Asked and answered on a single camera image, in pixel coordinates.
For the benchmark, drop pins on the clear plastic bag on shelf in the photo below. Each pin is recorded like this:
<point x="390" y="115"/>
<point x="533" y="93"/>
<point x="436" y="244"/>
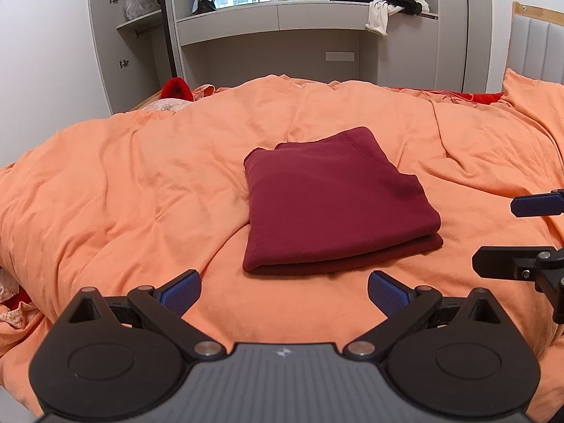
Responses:
<point x="136" y="8"/>

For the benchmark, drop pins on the black bag on sill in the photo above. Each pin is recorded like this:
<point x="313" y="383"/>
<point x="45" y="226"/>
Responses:
<point x="203" y="6"/>

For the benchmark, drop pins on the red bed sheet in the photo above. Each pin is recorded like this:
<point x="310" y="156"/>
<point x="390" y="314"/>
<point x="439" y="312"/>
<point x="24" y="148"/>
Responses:
<point x="454" y="97"/>

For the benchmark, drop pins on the white wall socket plate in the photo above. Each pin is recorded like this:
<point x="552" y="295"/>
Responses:
<point x="340" y="56"/>

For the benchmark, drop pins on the white cloth hanging off shelf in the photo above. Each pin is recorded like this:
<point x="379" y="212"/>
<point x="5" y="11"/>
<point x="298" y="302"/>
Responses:
<point x="379" y="12"/>

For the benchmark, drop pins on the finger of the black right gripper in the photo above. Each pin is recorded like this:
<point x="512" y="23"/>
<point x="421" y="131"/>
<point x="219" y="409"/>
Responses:
<point x="540" y="265"/>
<point x="538" y="205"/>

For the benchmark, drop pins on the dark red garment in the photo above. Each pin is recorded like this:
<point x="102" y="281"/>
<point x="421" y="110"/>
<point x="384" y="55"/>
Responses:
<point x="332" y="205"/>

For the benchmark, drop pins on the orange duvet cover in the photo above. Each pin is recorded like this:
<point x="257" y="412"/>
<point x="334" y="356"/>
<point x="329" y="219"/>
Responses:
<point x="139" y="198"/>

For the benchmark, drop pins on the floral patterned pillow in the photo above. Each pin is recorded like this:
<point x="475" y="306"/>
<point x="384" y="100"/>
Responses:
<point x="167" y="104"/>

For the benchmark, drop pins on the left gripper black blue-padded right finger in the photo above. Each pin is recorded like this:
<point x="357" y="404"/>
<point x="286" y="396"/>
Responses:
<point x="407" y="310"/>

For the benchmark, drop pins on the grey padded headboard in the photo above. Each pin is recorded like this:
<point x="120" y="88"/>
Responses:
<point x="536" y="43"/>

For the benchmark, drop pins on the grey built-in desk shelf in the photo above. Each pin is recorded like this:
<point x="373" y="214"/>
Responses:
<point x="231" y="46"/>

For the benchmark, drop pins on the red plush item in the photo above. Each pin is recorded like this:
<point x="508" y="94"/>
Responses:
<point x="176" y="88"/>

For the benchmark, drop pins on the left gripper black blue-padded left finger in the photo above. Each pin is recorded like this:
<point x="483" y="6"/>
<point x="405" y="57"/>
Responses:
<point x="161" y="310"/>

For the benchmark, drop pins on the grey wardrobe cabinet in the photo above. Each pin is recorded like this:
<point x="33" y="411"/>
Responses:
<point x="132" y="54"/>

